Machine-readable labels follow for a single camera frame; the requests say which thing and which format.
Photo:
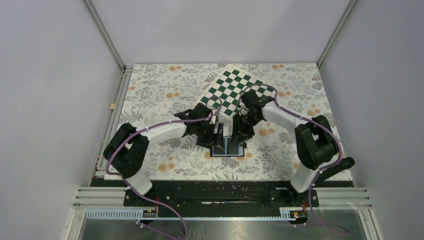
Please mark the green white checkerboard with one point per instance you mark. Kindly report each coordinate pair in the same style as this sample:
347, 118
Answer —
224, 91

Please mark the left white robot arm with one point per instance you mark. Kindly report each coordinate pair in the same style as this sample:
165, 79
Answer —
128, 148

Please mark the aluminium frame rails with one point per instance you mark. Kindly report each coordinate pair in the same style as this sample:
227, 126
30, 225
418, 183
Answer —
99, 194

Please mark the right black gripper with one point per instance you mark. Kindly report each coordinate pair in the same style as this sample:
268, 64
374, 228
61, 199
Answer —
239, 131

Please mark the black cylindrical handle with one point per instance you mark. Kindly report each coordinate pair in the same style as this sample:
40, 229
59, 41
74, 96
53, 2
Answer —
344, 164

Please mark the black leather card holder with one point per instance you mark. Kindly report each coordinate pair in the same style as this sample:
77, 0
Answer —
229, 149

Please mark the grey slotted cable duct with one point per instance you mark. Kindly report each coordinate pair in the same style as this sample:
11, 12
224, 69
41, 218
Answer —
262, 214

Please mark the floral patterned table mat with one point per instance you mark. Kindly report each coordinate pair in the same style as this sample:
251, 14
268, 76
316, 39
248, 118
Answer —
157, 91

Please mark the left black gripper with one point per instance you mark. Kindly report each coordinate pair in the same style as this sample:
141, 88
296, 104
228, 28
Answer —
214, 138

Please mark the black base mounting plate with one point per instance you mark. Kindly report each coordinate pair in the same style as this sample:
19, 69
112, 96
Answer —
219, 196

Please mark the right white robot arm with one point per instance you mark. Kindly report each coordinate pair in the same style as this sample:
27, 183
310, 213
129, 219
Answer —
316, 144

